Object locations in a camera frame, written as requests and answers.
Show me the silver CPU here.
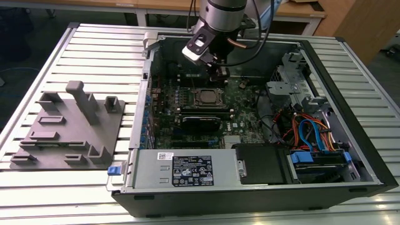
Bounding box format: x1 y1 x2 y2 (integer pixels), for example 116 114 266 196
200 90 220 104

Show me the metal socket cover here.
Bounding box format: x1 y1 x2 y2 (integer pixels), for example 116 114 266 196
194 88 227 108

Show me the CPU socket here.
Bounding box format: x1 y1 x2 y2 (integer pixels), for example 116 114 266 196
192 87 228 110

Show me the black expansion slot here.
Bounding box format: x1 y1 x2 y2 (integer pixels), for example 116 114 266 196
171 134 222 141
171 140 226 149

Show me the grey case latch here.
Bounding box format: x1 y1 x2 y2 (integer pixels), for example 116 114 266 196
142 31 167 57

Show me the metal drive cage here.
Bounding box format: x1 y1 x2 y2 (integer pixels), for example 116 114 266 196
264 52 334 114

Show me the green motherboard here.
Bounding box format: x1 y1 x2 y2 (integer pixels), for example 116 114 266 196
150 70 274 150

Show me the black graphics card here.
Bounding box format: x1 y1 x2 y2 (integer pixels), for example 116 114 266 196
182 115 223 134

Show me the wooden cabinet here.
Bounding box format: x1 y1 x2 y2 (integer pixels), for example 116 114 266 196
314 0 400 68

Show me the black plastic shroud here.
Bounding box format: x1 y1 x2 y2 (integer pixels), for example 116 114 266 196
232 142 298 186

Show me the hard disk in blue carrier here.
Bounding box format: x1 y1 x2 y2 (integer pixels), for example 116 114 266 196
290 150 352 185

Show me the silver power supply unit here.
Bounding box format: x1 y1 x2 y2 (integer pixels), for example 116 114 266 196
123 149 244 189

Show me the grey parts rack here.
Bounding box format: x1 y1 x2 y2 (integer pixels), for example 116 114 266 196
10 80 127 170

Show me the black PC case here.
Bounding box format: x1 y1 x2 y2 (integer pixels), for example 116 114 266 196
111 32 399 218

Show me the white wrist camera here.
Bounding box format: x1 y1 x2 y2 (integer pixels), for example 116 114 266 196
182 32 211 63

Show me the black camera cable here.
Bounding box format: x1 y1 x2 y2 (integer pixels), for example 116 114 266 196
218 0 278 68

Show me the wooden desk white frame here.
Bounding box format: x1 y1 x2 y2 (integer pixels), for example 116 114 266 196
0 0 148 27
123 0 328 36

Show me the black wire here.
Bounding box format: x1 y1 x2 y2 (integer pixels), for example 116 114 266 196
255 92 286 144

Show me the blue wire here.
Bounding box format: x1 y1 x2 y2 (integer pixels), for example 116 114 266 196
298 119 330 155

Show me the orange wire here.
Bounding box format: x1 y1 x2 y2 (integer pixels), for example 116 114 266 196
323 127 343 153

